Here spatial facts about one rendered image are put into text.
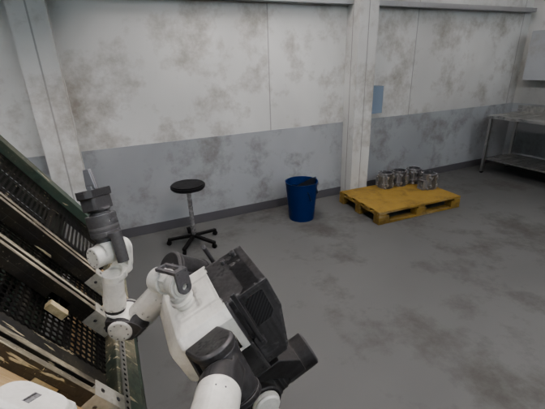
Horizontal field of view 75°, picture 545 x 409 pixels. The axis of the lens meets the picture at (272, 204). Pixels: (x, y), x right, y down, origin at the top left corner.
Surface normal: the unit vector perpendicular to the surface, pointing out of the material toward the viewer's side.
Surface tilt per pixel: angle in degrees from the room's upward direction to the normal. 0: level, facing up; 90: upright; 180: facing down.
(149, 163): 90
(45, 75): 90
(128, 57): 90
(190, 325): 23
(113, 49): 90
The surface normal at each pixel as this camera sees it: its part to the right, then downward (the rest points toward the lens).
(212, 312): -0.38, -0.79
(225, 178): 0.43, 0.33
